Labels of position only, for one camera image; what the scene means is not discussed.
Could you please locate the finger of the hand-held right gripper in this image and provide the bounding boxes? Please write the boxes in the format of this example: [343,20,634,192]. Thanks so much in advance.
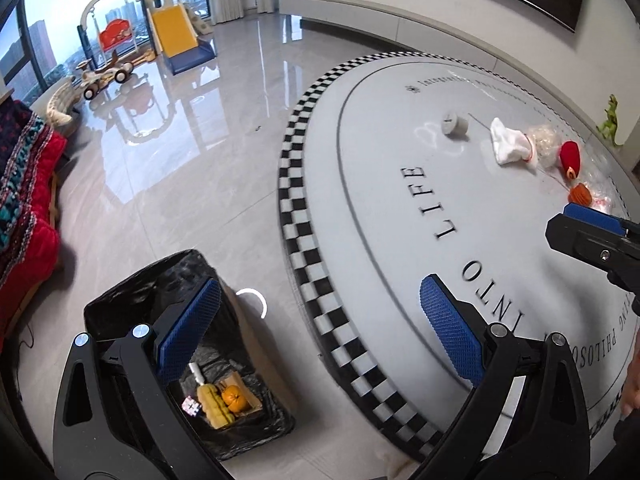
[545,213,640,273]
[561,202,640,237]

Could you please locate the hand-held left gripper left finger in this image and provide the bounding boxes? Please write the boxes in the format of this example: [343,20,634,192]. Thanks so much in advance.
[52,279,223,480]

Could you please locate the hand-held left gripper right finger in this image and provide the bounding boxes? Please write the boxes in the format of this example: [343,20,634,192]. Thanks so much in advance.
[415,274,594,480]

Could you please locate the clear red-printed plastic wrapper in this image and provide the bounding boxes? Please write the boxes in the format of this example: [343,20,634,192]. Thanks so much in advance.
[585,180,617,211]

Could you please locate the black-lined trash bin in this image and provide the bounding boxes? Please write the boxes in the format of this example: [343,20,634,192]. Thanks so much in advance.
[82,249,296,461]

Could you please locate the red knit pouch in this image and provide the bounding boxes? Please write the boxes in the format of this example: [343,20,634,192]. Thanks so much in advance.
[559,141,583,179]

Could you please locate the clear plastic bag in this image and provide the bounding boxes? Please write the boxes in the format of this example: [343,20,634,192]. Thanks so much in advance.
[527,125,563,168]

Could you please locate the white sock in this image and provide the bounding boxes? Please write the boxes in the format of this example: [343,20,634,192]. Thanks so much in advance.
[489,117,535,166]

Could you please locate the grey cylinder cap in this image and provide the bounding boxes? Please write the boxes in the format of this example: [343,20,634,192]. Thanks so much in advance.
[440,114,471,139]

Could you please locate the orange tangerine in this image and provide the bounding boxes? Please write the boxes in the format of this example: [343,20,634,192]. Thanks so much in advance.
[221,384,251,413]

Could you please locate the yellow toy corn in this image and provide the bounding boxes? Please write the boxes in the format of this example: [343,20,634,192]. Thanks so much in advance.
[196,382,235,430]

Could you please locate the green toy dinosaur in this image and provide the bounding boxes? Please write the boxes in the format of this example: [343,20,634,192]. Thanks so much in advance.
[599,94,623,147]

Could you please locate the brown cardboard piece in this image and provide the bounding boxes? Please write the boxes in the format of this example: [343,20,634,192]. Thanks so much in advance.
[215,371,264,418]

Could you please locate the red quilted blanket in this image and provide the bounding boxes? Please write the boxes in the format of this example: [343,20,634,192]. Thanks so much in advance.
[0,130,68,341]

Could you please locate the dark patterned knit blanket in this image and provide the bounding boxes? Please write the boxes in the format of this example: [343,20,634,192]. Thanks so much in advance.
[0,100,53,261]

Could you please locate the beige pet bed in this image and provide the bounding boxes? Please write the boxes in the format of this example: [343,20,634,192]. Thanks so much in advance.
[46,80,83,136]

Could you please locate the beige toy ride-on car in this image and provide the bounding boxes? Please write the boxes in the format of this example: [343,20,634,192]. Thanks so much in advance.
[75,57,136,101]

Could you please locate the yellow children's slide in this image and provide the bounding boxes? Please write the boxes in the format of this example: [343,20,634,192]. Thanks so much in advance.
[142,0,218,77]

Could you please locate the red children's swing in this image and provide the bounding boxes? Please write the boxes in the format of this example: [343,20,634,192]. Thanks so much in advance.
[77,0,161,68]

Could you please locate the white toy climber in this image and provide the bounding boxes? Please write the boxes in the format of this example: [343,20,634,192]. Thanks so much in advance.
[182,2,216,36]

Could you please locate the black floor cable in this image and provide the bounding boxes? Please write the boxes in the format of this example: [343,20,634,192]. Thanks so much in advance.
[10,325,36,401]

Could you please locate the white low wall cabinet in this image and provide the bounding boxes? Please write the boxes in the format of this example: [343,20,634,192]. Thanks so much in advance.
[279,0,506,68]

